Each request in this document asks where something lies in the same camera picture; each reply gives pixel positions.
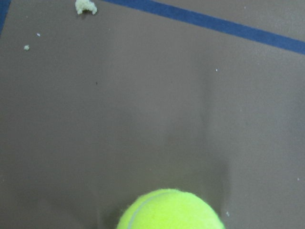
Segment yellow-green tennis ball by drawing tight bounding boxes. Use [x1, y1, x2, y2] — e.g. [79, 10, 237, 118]
[116, 189, 225, 229]

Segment white foam crumb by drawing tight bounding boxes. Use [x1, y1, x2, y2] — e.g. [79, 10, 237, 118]
[74, 0, 97, 15]

